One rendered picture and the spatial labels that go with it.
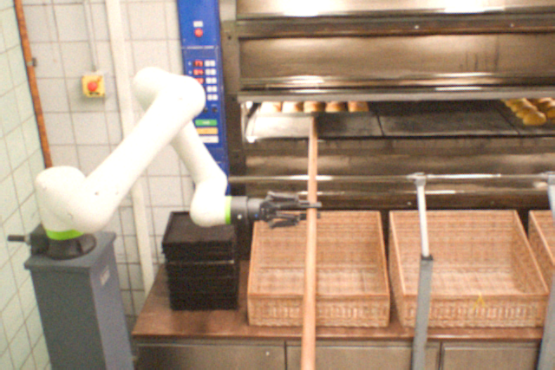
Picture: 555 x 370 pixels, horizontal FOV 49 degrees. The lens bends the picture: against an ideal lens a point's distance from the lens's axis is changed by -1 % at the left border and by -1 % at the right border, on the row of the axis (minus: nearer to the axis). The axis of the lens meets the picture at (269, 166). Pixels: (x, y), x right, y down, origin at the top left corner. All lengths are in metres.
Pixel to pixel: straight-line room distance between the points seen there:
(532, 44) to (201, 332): 1.74
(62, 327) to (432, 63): 1.69
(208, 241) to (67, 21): 1.07
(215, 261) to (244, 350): 0.37
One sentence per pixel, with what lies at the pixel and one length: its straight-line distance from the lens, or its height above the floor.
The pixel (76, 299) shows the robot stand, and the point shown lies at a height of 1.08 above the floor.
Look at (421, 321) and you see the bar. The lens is 2.39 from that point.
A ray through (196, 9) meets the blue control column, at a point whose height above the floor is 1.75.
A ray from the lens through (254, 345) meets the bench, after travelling 2.52.
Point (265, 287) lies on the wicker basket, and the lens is 2.72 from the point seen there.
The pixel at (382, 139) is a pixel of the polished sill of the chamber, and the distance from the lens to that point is 2.67.
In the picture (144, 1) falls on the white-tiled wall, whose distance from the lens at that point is 2.59.
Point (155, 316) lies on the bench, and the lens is 2.63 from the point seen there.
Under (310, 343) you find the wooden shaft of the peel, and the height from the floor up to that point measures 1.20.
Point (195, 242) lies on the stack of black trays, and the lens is 2.45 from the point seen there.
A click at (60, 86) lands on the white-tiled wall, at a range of 2.78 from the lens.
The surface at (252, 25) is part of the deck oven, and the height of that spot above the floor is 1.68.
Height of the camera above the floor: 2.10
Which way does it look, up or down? 23 degrees down
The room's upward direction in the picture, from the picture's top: 2 degrees counter-clockwise
